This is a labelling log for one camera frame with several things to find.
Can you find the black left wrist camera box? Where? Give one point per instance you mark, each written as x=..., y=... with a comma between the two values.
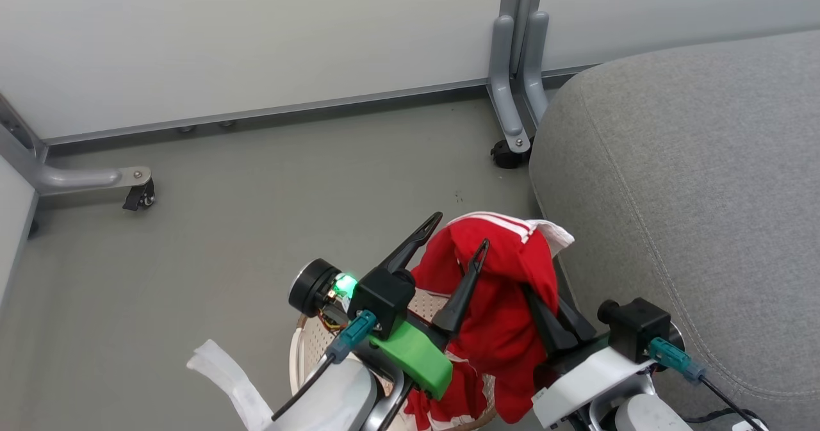
x=384, y=300

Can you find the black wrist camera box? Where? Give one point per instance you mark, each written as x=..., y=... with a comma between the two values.
x=384, y=300
x=637, y=328

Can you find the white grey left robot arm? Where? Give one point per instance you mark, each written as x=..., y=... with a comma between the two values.
x=339, y=396

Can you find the grey curved partition foot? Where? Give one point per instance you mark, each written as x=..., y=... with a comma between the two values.
x=537, y=66
x=503, y=85

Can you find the white fabric strip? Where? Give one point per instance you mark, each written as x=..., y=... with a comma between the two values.
x=234, y=380

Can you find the black caster wheel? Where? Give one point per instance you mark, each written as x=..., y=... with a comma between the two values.
x=509, y=154
x=139, y=195

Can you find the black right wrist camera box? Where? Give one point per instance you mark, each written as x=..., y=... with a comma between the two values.
x=637, y=328

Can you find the grey fabric sofa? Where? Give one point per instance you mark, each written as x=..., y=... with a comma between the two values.
x=705, y=162

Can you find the red garment with white stripes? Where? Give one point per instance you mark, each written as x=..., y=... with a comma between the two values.
x=500, y=328

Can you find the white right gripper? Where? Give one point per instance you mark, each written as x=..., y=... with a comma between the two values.
x=589, y=380

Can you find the cream perforated laundry basket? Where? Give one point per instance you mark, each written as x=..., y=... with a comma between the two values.
x=314, y=344

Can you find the grey partition bottom rail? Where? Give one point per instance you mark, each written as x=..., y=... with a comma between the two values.
x=256, y=114

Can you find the long grey partition foot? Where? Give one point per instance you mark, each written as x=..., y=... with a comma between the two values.
x=77, y=178

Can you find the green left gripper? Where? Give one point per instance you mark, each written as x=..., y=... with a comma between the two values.
x=419, y=360

